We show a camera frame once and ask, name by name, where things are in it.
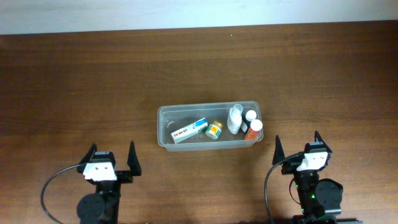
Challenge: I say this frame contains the left black cable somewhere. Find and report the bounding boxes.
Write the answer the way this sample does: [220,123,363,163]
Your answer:
[40,164,84,224]

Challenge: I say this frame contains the white spray bottle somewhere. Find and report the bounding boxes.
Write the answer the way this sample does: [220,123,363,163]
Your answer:
[227,104,243,134]

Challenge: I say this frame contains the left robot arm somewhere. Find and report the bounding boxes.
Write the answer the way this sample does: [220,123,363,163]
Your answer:
[76,141,142,223]

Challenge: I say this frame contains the right black cable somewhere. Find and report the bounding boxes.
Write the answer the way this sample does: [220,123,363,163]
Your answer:
[264,154,299,224]

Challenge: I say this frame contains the dark bottle white cap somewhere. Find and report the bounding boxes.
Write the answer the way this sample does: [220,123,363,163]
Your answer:
[241,110,257,133]

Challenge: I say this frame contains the gold lid small jar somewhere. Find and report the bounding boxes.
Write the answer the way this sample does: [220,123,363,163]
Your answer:
[205,121,223,139]

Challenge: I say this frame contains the white blue medicine box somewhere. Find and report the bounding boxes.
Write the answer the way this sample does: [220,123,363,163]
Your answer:
[170,118,208,144]

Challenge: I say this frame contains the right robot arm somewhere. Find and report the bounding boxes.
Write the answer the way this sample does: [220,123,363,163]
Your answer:
[264,131,362,224]

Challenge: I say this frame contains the orange tube white cap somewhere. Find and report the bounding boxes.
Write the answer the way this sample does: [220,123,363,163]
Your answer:
[244,119,263,140]

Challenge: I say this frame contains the clear plastic container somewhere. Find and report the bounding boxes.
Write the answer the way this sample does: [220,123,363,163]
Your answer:
[157,102,264,152]

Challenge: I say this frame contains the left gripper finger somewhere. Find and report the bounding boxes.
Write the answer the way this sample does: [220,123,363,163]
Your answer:
[127,141,142,176]
[76,143,97,173]

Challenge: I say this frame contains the black cable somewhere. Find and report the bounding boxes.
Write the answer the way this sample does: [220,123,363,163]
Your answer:
[264,154,299,224]
[40,164,84,224]

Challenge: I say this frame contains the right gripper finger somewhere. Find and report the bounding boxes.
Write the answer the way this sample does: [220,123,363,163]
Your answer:
[272,135,285,166]
[314,131,323,142]

